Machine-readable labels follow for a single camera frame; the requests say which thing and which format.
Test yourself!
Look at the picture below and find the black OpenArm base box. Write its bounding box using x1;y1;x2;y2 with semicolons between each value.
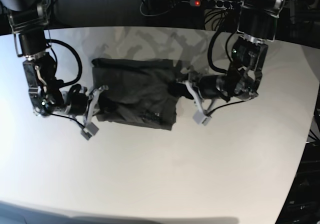
276;142;320;224

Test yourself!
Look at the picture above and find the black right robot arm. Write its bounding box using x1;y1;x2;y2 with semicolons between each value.
0;0;89;117

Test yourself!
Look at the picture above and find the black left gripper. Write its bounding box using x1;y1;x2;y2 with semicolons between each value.
167;75;229;100

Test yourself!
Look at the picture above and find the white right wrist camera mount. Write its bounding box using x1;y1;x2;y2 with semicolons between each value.
81;85;109;141

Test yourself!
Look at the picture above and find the grey T-shirt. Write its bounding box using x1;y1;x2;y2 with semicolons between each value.
91;58;179;130

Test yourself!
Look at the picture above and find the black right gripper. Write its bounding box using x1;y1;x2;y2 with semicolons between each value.
62;90;89;116

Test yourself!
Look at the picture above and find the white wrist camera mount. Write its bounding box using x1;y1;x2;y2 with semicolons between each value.
81;85;109;141
183;80;215;126

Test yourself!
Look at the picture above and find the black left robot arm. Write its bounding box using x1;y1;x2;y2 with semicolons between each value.
168;0;285;102

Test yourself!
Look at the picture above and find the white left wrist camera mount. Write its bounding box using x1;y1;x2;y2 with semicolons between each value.
183;80;215;126

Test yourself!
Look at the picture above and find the black power strip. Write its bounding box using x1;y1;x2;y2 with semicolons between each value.
188;0;240;10

